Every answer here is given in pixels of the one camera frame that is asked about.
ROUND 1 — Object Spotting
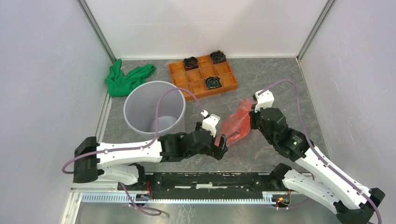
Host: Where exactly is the green cloth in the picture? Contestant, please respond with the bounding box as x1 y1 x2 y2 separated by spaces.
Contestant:
105 59 156 97

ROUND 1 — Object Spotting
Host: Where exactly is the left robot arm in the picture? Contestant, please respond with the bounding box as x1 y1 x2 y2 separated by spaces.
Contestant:
73 129 228 190

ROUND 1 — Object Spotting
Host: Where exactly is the rolled black belt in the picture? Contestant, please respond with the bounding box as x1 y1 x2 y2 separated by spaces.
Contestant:
183 56 199 71
209 50 226 64

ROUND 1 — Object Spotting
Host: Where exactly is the red plastic trash bag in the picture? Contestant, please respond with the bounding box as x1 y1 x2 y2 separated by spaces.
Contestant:
215 98 254 145

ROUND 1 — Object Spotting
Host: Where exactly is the orange compartment tray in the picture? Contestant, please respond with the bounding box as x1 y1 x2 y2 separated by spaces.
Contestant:
168 54 239 98

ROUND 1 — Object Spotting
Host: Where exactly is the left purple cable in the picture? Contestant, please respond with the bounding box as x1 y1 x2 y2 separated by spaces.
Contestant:
61 88 208 175

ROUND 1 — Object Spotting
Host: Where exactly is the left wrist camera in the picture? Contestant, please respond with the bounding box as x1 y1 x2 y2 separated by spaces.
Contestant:
201 110 220 137

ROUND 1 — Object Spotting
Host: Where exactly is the rolled black belt left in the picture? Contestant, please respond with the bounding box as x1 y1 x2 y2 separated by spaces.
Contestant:
183 56 199 71

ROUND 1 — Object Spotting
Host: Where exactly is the rolled black belt right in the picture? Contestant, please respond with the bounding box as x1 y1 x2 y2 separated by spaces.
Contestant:
209 50 226 64

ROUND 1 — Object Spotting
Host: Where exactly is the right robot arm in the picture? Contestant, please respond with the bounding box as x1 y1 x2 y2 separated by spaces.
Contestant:
249 107 385 224

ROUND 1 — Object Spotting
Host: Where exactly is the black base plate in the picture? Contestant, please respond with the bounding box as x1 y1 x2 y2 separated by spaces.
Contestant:
126 172 288 200

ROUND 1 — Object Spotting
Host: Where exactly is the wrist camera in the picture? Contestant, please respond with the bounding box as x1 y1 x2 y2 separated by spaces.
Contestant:
253 90 275 112
201 110 220 137

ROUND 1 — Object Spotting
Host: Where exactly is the grey trash bin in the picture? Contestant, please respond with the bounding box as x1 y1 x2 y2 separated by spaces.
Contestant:
123 81 186 136

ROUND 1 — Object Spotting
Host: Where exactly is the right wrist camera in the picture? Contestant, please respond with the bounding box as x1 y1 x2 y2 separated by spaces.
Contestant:
253 90 275 112

